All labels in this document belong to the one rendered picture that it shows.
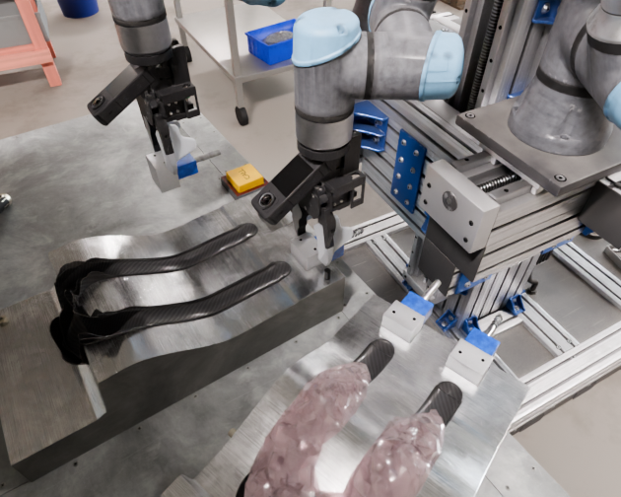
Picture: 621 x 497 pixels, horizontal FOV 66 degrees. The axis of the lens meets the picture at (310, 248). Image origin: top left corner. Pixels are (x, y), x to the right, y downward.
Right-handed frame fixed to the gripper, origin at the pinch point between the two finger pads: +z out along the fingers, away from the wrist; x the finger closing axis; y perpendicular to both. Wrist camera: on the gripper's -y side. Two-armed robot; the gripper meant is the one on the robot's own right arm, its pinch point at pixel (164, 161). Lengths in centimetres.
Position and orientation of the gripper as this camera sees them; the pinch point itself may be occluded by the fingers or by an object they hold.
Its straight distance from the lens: 91.0
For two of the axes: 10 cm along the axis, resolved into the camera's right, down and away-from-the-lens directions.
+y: 8.3, -4.0, 3.8
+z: 0.0, 7.0, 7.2
